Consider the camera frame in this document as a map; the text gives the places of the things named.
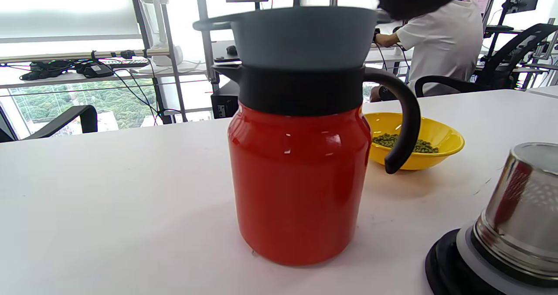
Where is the red hot water kettle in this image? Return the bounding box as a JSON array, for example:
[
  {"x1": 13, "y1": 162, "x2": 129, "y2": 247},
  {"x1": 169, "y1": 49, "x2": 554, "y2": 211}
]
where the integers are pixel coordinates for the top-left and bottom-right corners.
[{"x1": 212, "y1": 64, "x2": 422, "y2": 267}]

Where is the grey-blue plastic funnel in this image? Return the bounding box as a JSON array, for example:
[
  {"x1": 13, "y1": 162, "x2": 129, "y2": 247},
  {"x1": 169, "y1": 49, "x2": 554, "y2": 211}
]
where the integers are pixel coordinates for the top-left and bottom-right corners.
[{"x1": 193, "y1": 6, "x2": 393, "y2": 71}]

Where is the pile of green mung beans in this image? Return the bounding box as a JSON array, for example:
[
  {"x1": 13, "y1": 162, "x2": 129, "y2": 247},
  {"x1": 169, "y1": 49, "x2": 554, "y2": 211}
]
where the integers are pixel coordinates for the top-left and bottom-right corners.
[{"x1": 372, "y1": 133, "x2": 439, "y2": 154}]

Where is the yellow plastic bowl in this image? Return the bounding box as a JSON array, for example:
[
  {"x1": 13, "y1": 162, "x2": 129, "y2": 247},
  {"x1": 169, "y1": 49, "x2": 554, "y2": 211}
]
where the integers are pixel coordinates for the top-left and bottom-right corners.
[{"x1": 364, "y1": 112, "x2": 465, "y2": 171}]

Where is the black kettle lid steel filter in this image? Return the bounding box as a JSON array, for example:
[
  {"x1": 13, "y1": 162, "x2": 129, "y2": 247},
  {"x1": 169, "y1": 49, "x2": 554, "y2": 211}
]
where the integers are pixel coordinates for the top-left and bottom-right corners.
[{"x1": 425, "y1": 142, "x2": 558, "y2": 295}]

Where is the black computer tower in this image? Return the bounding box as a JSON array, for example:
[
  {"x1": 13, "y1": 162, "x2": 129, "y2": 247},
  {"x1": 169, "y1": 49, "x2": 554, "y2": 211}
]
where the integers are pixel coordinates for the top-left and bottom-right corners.
[{"x1": 211, "y1": 79, "x2": 240, "y2": 119}]

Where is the black power adapter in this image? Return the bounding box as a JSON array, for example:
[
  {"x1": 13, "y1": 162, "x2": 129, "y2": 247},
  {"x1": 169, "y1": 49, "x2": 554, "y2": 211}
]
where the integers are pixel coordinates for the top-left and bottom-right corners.
[{"x1": 82, "y1": 62, "x2": 115, "y2": 79}]

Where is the black mesh office chair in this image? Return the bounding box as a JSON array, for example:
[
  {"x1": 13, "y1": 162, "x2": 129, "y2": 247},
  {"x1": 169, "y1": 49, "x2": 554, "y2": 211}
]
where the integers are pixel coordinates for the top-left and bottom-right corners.
[{"x1": 0, "y1": 105, "x2": 98, "y2": 143}]

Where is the white desk with cables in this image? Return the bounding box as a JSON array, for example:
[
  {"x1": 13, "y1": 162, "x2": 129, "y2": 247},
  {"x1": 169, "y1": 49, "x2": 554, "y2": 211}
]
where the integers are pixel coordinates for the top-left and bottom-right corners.
[{"x1": 0, "y1": 60, "x2": 210, "y2": 91}]

